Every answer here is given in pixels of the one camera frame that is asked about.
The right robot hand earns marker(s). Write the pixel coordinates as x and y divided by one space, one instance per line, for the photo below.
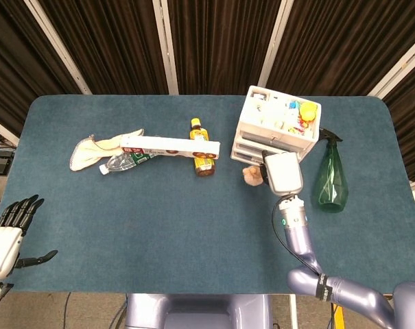
284 173

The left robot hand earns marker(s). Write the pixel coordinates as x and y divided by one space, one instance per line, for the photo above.
1 246

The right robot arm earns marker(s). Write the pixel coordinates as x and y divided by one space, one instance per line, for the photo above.
298 236

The clear plastic drawer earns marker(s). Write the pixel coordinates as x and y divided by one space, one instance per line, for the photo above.
258 138
250 149
246 159

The white plastic drawer organizer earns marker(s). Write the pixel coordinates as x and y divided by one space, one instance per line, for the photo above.
272 116

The green plastic spray bottle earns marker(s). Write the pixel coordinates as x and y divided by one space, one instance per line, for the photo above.
330 181

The yellow round toy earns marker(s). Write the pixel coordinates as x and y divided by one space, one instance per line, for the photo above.
308 111

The amber tea drink bottle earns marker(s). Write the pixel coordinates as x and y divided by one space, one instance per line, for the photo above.
204 167

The baking paper box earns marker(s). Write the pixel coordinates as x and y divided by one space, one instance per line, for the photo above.
169 146

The cream cloth with stitched edge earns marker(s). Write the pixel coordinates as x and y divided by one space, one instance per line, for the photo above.
87 154

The dark brown curtain panel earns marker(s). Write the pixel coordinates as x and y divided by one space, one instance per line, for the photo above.
221 44
8 51
413 130
337 44
107 44

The clear plastic water bottle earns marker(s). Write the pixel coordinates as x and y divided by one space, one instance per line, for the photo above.
119 164

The purple grey robot torso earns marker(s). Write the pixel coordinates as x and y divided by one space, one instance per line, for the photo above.
193 312

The white partition post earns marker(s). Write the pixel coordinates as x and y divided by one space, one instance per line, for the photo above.
274 44
56 44
166 44
399 65
1 130

